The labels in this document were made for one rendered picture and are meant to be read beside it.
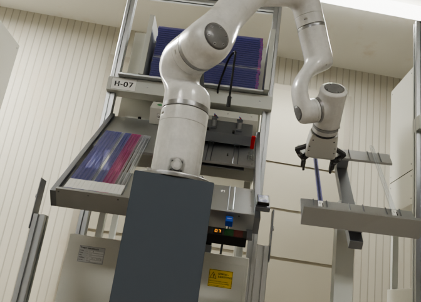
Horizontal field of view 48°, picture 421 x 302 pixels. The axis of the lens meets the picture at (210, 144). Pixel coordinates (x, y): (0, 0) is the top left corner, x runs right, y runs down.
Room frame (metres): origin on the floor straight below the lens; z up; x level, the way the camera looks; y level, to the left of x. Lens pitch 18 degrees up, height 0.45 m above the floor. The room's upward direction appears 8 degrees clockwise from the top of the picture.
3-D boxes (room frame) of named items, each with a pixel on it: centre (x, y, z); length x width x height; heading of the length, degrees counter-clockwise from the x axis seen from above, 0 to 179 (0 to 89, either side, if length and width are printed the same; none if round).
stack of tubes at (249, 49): (2.05, 0.07, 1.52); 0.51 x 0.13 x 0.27; 87
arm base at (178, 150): (1.11, 0.07, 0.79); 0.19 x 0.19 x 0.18
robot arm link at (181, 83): (1.14, 0.09, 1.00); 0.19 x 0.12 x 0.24; 30
